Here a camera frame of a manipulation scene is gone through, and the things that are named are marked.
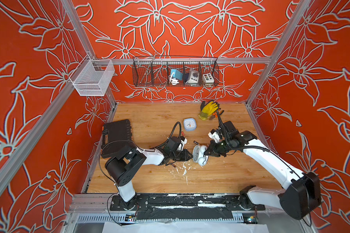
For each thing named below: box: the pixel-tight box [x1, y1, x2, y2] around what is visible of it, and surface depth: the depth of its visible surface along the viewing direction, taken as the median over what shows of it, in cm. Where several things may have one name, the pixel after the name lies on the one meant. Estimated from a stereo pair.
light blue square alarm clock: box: [183, 117, 197, 132], surface depth 103 cm
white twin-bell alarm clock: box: [192, 144, 209, 167], surface depth 80 cm
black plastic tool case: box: [101, 119, 133, 159], surface depth 98 cm
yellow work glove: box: [197, 100, 219, 121], surface depth 116 cm
